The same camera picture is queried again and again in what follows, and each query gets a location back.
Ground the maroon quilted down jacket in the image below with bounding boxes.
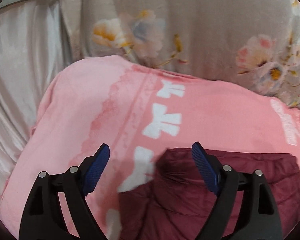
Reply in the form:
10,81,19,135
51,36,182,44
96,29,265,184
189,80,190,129
119,148,300,239

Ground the pink blanket with white bows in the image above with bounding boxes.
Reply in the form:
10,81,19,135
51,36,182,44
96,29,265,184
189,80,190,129
0,56,300,236

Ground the silver satin curtain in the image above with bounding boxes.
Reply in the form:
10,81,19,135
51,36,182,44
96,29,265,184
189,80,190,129
0,0,68,198

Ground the grey floral bedsheet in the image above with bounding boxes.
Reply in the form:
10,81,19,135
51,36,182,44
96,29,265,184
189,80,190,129
61,0,300,109

